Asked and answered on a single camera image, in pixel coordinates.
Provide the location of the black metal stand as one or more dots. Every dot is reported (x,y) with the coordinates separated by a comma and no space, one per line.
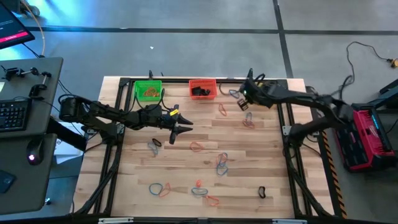
(388,93)

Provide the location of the grey desk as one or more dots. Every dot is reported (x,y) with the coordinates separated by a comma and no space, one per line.
(31,186)

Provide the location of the red black tool case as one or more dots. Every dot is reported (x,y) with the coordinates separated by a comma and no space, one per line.
(363,140)

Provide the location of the black desk clamp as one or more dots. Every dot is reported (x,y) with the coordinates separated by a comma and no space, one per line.
(35,91)
(21,72)

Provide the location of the green plastic basket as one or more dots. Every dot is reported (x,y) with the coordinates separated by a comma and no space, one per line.
(140,84)

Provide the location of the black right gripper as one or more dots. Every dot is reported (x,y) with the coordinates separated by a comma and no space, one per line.
(262,93)

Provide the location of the black computer mouse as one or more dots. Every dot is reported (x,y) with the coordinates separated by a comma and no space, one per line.
(35,152)

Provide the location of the person's foot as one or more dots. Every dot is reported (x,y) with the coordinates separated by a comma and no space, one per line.
(31,9)

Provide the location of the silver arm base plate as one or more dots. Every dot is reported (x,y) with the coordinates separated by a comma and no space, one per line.
(286,129)

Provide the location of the black backlit keyboard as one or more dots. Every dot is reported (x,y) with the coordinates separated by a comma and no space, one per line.
(14,115)

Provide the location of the small orange rubber band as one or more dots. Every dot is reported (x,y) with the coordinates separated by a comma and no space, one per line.
(198,183)

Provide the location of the black phone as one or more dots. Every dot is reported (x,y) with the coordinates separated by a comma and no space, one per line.
(7,181)

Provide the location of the white paper sheet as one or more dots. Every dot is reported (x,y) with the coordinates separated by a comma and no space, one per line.
(68,151)

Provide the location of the grey-blue rubber band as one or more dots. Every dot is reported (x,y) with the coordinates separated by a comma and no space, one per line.
(246,117)
(153,152)

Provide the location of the black computer monitor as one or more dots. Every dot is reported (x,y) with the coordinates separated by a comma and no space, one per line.
(12,28)

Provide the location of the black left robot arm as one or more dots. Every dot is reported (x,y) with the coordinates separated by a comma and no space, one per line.
(102,110)

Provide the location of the silver table bracket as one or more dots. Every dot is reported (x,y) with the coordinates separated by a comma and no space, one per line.
(289,221)
(115,220)

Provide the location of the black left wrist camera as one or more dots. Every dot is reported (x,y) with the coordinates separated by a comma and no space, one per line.
(172,137)

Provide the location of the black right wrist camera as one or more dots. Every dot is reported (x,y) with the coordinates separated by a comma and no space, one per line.
(242,104)

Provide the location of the small desk bolt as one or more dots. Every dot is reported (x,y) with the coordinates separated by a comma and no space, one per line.
(47,201)

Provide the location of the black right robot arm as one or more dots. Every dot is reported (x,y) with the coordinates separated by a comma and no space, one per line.
(304,99)

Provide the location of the orange plastic basket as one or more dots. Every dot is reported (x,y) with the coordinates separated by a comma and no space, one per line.
(194,82)

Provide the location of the dark blue rubber band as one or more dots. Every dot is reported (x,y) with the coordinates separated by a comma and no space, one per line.
(233,90)

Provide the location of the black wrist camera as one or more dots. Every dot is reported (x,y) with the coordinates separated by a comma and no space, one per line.
(242,104)
(172,137)

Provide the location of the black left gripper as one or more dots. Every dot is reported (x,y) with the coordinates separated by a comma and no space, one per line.
(152,118)

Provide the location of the black thin rubber band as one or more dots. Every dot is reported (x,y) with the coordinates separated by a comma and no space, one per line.
(259,192)
(156,142)

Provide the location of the black yellow hazard tape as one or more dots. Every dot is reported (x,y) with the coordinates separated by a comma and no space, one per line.
(334,174)

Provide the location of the black frame clamp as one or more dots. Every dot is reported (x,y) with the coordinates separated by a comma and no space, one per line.
(150,75)
(250,73)

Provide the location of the yellow tape label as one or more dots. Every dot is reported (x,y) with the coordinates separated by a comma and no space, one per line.
(173,112)

